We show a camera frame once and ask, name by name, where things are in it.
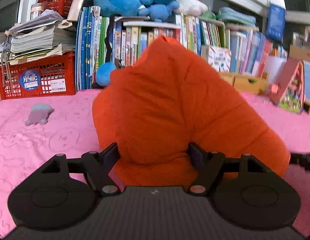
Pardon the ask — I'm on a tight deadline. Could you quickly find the row of tall blue books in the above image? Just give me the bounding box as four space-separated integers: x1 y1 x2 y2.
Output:
76 6 110 92

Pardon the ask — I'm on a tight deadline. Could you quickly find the brown cardboard box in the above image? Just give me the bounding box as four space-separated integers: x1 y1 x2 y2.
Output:
289 44 310 64

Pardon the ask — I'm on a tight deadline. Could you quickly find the white pencil print box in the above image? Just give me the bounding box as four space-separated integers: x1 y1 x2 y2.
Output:
201 45 232 73

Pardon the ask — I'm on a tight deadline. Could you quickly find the large blue plush toy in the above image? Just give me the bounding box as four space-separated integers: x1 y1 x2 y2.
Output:
93 0 153 18

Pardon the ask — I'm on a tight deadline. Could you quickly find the beige leaning board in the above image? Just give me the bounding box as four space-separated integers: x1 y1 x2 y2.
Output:
67 0 91 22

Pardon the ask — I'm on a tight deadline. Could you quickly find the row of small colourful books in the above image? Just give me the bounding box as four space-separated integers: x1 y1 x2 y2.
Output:
271 45 288 59

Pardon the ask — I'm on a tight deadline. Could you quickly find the red plastic crate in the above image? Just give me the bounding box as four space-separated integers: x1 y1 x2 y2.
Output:
0 52 76 100

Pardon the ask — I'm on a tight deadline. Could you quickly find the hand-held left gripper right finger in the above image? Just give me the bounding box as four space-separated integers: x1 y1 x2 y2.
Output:
187 142 283 197

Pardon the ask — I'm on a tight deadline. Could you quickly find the small grey plush toy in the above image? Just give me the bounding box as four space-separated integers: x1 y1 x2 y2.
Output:
25 104 55 127

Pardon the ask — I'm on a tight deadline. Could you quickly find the stack of papers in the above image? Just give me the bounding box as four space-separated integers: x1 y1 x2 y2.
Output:
5 10 78 62

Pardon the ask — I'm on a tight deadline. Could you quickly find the small red plastic basket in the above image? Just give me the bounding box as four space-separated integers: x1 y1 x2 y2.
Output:
37 0 75 18

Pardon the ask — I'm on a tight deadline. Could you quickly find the row of colourful children's books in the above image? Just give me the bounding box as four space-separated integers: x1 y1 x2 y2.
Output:
112 22 182 68

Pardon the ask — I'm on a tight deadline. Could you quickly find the blue cardboard box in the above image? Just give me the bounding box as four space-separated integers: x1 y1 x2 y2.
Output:
265 4 287 42

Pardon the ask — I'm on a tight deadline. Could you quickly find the clear jar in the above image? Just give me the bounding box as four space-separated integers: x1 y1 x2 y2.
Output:
30 3 45 20

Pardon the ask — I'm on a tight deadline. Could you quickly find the pink triangular dollhouse toy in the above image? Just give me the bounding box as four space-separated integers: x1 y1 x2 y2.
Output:
269 57 305 114

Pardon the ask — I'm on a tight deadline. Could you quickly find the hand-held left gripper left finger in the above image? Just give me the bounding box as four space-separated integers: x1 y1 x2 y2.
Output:
32 142 121 197

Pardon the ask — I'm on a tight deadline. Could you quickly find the blue plush ball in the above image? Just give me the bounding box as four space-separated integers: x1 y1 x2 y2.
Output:
95 62 117 87

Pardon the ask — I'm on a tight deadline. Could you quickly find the row of pastel spine books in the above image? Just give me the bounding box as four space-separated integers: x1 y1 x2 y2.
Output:
229 30 273 77

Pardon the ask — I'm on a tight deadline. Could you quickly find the orange puffer jacket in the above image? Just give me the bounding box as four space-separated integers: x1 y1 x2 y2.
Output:
92 35 291 187

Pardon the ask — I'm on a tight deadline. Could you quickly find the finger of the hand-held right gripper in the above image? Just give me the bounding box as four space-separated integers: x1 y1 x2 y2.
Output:
289 151 310 173

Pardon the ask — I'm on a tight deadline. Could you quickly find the wooden easel with blue sheet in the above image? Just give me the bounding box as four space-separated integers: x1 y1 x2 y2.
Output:
302 60 310 118

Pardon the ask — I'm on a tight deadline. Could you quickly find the row of green white books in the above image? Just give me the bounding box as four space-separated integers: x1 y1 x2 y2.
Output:
180 15 227 55

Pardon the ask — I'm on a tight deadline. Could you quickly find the wooden drawer organizer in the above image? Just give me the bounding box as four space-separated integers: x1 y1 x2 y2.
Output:
219 71 268 95

